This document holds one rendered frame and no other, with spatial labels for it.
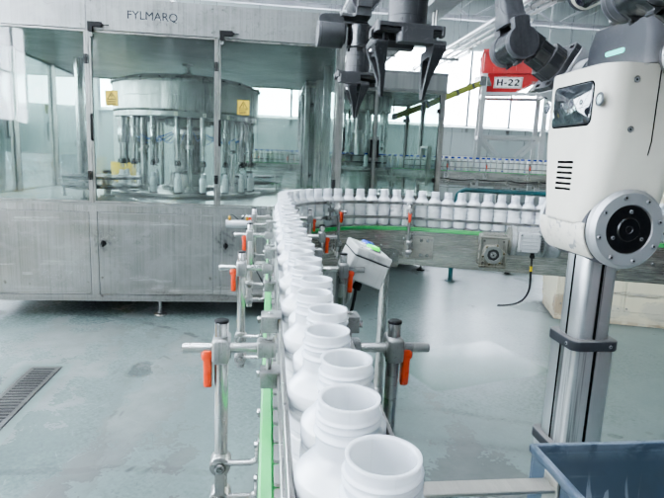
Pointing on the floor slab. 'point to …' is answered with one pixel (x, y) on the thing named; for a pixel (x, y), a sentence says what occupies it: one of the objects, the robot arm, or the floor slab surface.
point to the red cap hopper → (513, 81)
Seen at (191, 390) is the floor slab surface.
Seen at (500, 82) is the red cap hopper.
